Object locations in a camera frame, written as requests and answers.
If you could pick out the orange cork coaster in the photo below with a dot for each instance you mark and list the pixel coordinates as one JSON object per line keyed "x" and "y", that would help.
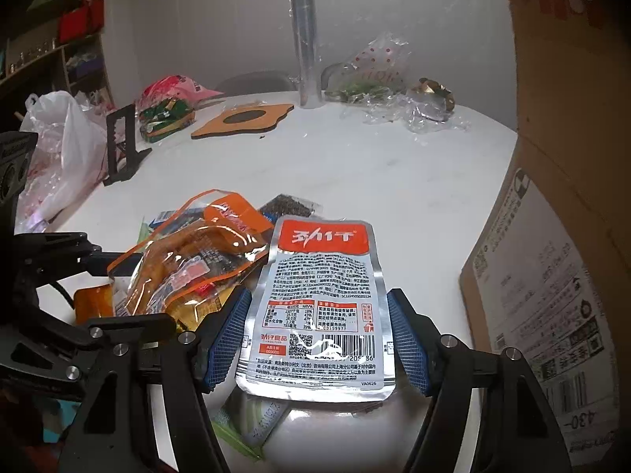
{"x": 217, "y": 125}

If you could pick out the cardboard box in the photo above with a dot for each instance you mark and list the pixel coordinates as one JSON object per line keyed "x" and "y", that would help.
{"x": 547, "y": 157}

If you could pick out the orange transparent snack bag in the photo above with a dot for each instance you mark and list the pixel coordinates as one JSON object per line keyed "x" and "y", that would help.
{"x": 192, "y": 256}

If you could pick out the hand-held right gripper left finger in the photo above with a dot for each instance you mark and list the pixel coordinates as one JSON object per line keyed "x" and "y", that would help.
{"x": 227, "y": 340}

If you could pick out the white plastic bag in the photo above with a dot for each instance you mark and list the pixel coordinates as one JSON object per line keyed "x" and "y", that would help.
{"x": 69, "y": 148}

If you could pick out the pink plastic bag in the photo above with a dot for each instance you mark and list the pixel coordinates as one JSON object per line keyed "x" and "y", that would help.
{"x": 172, "y": 86}

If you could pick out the small orange packet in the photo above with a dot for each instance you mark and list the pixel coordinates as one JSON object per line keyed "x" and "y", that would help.
{"x": 93, "y": 303}

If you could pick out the clear plastic cylinder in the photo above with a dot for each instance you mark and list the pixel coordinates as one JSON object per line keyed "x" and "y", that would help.
{"x": 305, "y": 44}

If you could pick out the black phone stand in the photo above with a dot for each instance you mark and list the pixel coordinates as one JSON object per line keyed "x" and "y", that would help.
{"x": 122, "y": 148}

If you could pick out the blue snack packet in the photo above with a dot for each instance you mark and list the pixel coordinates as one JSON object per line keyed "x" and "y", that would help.
{"x": 160, "y": 220}

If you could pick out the green snack packets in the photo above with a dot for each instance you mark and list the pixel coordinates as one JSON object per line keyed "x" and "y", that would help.
{"x": 165, "y": 118}

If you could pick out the red bag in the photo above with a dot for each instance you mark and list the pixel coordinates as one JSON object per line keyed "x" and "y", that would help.
{"x": 81, "y": 19}

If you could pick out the clear dotted plastic bag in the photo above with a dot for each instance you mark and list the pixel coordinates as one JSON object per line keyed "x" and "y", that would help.
{"x": 374, "y": 64}

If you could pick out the dark seed bar packet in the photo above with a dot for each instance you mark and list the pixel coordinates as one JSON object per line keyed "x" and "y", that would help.
{"x": 288, "y": 205}

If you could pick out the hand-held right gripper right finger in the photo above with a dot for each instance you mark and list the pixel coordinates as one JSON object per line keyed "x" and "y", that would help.
{"x": 408, "y": 345}

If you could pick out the green white packet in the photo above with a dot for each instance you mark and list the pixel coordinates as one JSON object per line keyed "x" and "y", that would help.
{"x": 246, "y": 426}

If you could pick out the wooden shelf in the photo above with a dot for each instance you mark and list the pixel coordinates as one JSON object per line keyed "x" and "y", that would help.
{"x": 44, "y": 54}

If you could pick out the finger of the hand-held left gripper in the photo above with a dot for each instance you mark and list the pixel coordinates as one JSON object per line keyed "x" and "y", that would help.
{"x": 54, "y": 354}
{"x": 64, "y": 251}

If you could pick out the crumpled clear plastic wrap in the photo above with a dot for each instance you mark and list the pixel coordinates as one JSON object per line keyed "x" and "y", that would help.
{"x": 419, "y": 118}

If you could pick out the silver snack packet red label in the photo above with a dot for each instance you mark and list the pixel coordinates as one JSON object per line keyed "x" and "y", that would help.
{"x": 320, "y": 295}

